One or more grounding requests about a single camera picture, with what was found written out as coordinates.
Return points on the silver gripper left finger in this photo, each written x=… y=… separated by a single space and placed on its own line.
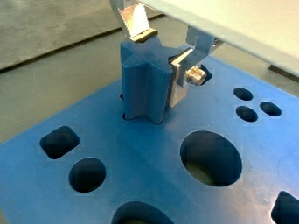
x=133 y=18

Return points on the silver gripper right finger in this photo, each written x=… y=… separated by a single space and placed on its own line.
x=187 y=72

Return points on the blue star-shaped peg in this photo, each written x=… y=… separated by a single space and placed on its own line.
x=150 y=88

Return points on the blue shape-sorting board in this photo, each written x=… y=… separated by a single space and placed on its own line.
x=218 y=164

